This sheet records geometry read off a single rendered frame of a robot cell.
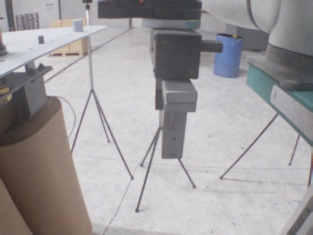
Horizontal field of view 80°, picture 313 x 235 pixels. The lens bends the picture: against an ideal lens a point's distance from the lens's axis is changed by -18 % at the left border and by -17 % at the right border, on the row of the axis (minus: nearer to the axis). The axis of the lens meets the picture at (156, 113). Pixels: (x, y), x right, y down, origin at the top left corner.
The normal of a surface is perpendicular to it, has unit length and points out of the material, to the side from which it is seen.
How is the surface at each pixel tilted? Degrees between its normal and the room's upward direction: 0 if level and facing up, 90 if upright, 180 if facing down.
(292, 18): 93
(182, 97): 90
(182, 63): 90
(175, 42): 90
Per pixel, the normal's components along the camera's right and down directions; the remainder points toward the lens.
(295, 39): -0.78, 0.37
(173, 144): 0.07, 0.47
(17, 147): 0.67, 0.36
